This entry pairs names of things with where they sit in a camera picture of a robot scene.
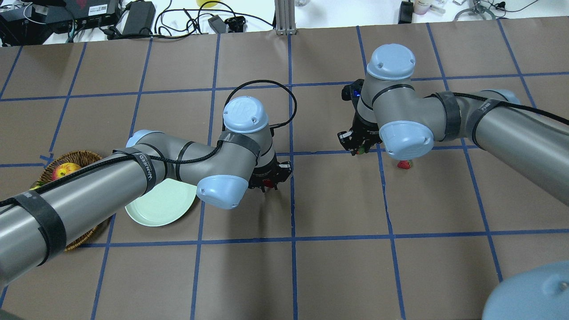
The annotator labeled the wicker fruit basket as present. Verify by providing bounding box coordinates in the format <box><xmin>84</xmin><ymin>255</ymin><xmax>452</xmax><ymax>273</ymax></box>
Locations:
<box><xmin>30</xmin><ymin>150</ymin><xmax>110</xmax><ymax>252</ymax></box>

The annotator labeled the aluminium frame post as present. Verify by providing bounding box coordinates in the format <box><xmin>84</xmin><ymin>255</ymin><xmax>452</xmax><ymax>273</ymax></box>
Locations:
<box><xmin>274</xmin><ymin>0</ymin><xmax>297</xmax><ymax>35</ymax></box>

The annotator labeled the light green plate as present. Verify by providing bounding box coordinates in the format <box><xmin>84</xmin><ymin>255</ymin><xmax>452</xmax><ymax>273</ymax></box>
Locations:
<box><xmin>124</xmin><ymin>178</ymin><xmax>197</xmax><ymax>227</ymax></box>

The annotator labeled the black laptop power brick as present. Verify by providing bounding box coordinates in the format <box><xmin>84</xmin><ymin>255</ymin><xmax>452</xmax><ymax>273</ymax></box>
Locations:
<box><xmin>122</xmin><ymin>0</ymin><xmax>155</xmax><ymax>35</ymax></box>

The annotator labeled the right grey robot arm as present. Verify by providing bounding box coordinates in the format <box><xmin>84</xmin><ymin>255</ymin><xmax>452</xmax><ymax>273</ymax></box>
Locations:
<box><xmin>339</xmin><ymin>44</ymin><xmax>568</xmax><ymax>320</ymax></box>

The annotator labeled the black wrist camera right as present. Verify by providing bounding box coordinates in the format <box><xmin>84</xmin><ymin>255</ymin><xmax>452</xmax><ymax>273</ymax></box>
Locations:
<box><xmin>341</xmin><ymin>79</ymin><xmax>365</xmax><ymax>111</ymax></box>

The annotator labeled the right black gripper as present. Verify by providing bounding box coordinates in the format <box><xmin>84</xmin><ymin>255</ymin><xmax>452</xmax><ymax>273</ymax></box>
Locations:
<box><xmin>337</xmin><ymin>113</ymin><xmax>382</xmax><ymax>155</ymax></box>

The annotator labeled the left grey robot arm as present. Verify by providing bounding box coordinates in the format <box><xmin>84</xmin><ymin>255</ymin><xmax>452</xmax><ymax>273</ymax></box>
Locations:
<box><xmin>0</xmin><ymin>96</ymin><xmax>292</xmax><ymax>287</ymax></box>

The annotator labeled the black power adapter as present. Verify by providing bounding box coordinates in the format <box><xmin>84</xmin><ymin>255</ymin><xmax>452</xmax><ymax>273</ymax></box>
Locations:
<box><xmin>397</xmin><ymin>0</ymin><xmax>414</xmax><ymax>24</ymax></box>

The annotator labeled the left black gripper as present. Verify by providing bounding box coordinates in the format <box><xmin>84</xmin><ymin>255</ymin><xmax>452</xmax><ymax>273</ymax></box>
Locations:
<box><xmin>248</xmin><ymin>154</ymin><xmax>293</xmax><ymax>193</ymax></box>

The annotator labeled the red yellow apple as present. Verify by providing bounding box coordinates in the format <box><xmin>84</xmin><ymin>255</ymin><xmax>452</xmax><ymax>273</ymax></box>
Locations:
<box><xmin>51</xmin><ymin>162</ymin><xmax>82</xmax><ymax>181</ymax></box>

